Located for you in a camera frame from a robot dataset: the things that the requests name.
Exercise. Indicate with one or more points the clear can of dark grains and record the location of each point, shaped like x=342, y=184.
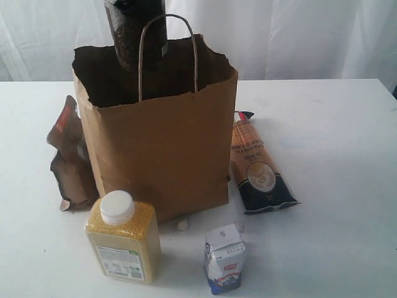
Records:
x=127, y=20

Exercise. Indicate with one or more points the spaghetti pasta packet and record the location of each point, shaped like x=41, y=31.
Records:
x=259, y=182

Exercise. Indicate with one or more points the small white pebble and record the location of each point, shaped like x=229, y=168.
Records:
x=182, y=225

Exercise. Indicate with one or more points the small white blue carton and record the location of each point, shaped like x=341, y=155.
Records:
x=224, y=257

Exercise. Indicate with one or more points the yellow millet plastic bottle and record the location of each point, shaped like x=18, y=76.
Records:
x=124, y=236

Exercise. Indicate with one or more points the white backdrop curtain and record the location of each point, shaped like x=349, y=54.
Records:
x=262, y=39

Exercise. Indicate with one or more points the brown pouch with orange label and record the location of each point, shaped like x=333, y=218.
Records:
x=71, y=165

